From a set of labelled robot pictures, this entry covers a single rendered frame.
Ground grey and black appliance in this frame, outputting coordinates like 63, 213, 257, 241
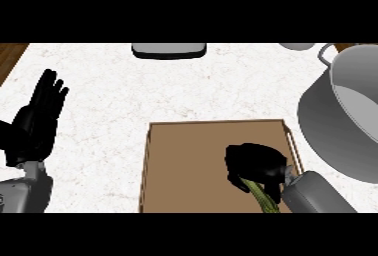
131, 43, 209, 61

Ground brown wooden tray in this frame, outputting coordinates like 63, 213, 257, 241
139, 118, 306, 214

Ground green squash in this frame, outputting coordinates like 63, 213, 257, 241
240, 178, 283, 214

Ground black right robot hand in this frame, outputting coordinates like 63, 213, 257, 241
225, 142, 290, 205

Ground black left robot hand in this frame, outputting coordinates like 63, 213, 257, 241
0, 68, 71, 168

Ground large grey pot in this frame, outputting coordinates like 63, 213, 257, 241
296, 43, 378, 185

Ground small grey round object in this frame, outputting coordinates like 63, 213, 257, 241
278, 43, 317, 52

